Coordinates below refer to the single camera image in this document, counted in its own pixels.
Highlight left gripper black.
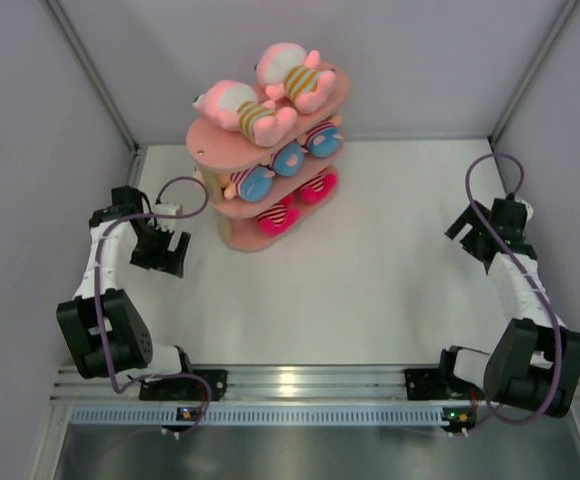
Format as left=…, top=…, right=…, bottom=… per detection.
left=129, top=222, right=189, bottom=278

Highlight white glasses plush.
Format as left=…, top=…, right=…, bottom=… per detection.
left=297, top=171, right=339, bottom=204
left=257, top=195, right=300, bottom=237

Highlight large pink frog plush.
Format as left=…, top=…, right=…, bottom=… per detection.
left=193, top=80, right=298, bottom=147

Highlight orange-head blue-body plush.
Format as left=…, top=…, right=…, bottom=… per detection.
left=297, top=114, right=344, bottom=158

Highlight small pink frog plush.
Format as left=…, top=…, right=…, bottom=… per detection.
left=255, top=42, right=336, bottom=114

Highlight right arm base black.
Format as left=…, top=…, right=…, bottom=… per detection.
left=404, top=367, right=474, bottom=401

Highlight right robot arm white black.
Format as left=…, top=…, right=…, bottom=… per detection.
left=436, top=195, right=580, bottom=418

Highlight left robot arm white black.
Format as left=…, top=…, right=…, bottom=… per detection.
left=56, top=186, right=196, bottom=400

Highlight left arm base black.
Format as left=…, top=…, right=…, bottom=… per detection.
left=138, top=367, right=229, bottom=402

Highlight pink three-tier shelf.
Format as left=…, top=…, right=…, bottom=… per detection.
left=186, top=62, right=350, bottom=252

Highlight blue plush on shelf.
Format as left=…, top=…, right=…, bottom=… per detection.
left=269, top=141, right=307, bottom=178
left=219, top=165, right=275, bottom=203

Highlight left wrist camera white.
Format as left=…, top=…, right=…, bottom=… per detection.
left=153, top=203, right=183, bottom=233

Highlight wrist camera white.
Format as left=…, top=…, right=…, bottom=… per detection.
left=153, top=203, right=183, bottom=233
left=515, top=197, right=534, bottom=224

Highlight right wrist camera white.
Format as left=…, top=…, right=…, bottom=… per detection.
left=515, top=197, right=534, bottom=224

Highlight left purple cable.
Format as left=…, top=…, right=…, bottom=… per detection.
left=93, top=177, right=214, bottom=441

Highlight aluminium mounting rail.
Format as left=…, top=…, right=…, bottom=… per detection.
left=49, top=363, right=580, bottom=401

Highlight slotted cable duct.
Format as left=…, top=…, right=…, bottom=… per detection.
left=70, top=404, right=474, bottom=427

